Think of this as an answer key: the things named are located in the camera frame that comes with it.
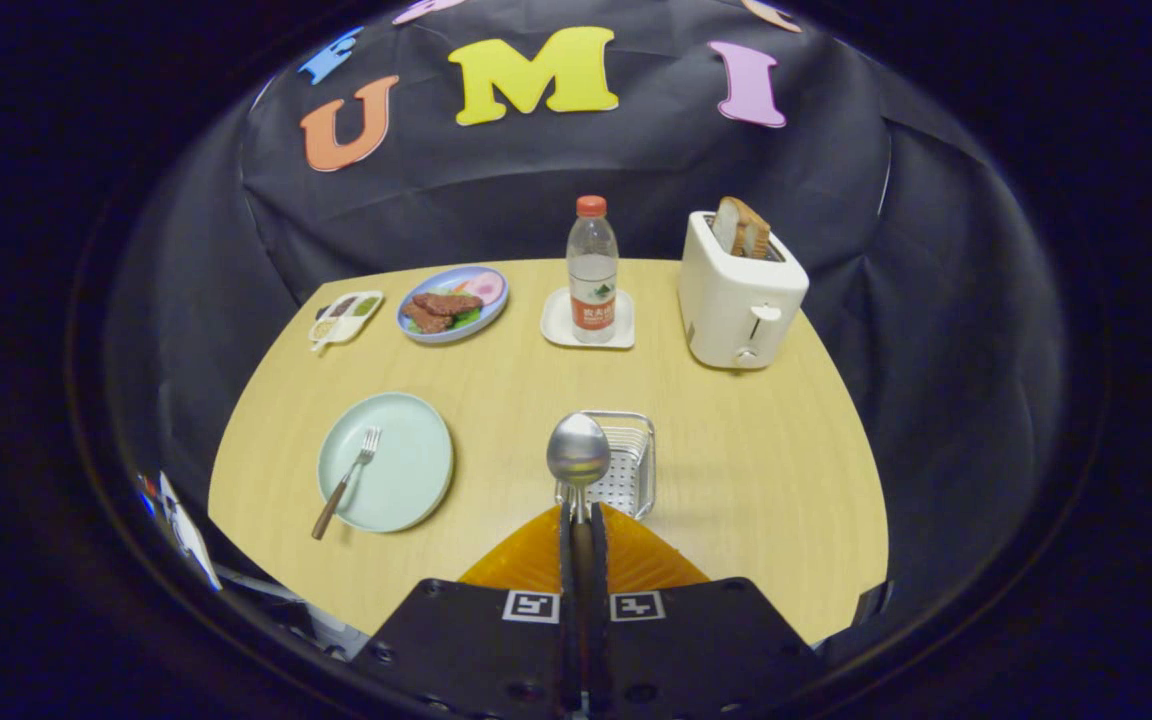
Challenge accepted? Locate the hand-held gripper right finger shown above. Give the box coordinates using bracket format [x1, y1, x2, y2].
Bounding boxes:
[591, 503, 827, 720]

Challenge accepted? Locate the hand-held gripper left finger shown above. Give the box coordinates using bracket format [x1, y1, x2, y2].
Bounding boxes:
[351, 505, 582, 720]

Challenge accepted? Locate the metal spoon with wooden handle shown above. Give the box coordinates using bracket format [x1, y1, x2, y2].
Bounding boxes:
[546, 412, 613, 713]

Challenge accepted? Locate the metal fork with wooden handle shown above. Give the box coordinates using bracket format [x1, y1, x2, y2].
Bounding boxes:
[311, 427, 382, 542]

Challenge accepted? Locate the light green plate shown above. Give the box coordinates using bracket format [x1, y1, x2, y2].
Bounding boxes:
[317, 392, 455, 534]

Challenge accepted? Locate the white square coaster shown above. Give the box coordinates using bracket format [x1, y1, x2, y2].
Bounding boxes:
[540, 288, 636, 350]

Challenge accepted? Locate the green lettuce leaf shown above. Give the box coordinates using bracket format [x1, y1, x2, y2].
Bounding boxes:
[406, 305, 482, 333]

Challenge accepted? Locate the blue plate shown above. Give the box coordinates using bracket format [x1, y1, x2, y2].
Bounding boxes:
[396, 265, 510, 345]

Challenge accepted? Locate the white toaster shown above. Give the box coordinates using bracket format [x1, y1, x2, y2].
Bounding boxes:
[677, 210, 810, 371]

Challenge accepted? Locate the pink ham slice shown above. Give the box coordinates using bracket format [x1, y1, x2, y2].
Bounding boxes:
[456, 272, 505, 306]

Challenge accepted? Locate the clear water bottle red cap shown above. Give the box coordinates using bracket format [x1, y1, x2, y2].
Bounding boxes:
[566, 195, 620, 344]

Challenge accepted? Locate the white divided condiment dish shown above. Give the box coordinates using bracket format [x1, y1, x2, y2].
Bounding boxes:
[308, 290, 385, 353]

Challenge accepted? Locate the toasted bread slice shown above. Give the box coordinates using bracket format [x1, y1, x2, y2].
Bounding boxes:
[711, 196, 772, 261]

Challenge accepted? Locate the metal wire basket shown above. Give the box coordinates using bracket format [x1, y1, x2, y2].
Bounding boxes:
[554, 410, 657, 521]

